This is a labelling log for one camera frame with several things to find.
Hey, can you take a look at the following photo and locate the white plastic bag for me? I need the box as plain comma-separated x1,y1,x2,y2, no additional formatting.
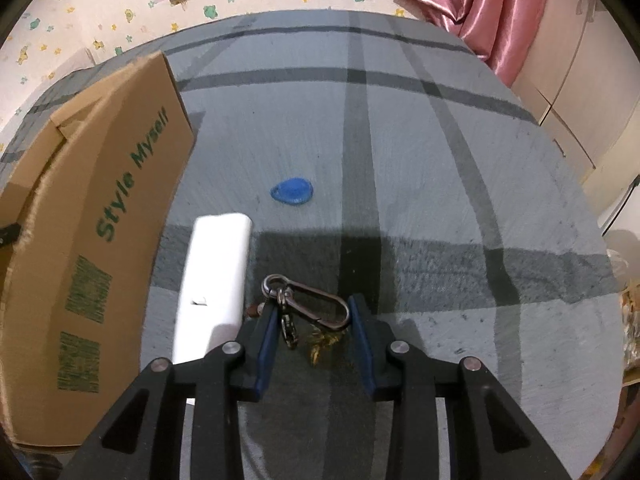
607,247,632,281

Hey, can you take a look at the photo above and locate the white power bank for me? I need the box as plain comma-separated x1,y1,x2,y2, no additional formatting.
171,213,253,406

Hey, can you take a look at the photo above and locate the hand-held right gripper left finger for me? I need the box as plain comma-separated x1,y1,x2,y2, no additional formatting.
60,302,281,480

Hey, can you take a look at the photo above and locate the cream wardrobe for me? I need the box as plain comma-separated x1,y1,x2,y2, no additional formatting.
510,0,640,231

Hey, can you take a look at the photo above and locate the dark slim rod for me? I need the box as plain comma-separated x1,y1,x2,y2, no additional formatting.
600,175,640,236

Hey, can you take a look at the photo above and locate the brown cardboard box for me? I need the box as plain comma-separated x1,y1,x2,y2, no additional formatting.
0,50,197,453

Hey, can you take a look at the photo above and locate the metal carabiner keychain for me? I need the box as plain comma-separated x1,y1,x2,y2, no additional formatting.
244,274,351,366

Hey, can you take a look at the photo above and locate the clear plastic bag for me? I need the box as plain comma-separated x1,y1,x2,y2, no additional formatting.
620,287,640,373

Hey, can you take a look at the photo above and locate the pink satin curtain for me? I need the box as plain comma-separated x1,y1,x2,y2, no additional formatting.
315,0,556,86

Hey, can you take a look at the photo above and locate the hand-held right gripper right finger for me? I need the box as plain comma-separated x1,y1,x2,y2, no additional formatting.
347,294,576,480

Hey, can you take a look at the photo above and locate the blue key fob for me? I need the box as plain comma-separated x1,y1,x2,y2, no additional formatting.
270,176,316,207

